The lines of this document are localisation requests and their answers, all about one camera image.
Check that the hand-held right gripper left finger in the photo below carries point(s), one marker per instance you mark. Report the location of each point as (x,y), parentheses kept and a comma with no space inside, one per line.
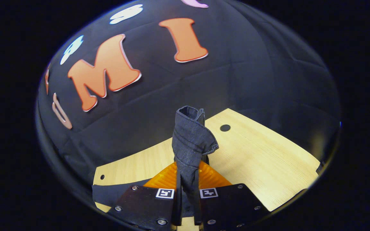
(146,205)

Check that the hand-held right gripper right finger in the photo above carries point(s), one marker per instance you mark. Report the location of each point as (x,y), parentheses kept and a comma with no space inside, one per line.
(230,205)

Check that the dark grey jeans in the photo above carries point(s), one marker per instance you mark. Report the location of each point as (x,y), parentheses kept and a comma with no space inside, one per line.
(191,144)

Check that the black backdrop cloth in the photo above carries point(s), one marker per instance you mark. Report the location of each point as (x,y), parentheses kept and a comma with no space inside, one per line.
(236,80)

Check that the black table edge bracket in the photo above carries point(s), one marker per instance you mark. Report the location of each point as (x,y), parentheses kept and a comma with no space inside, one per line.
(321,167)

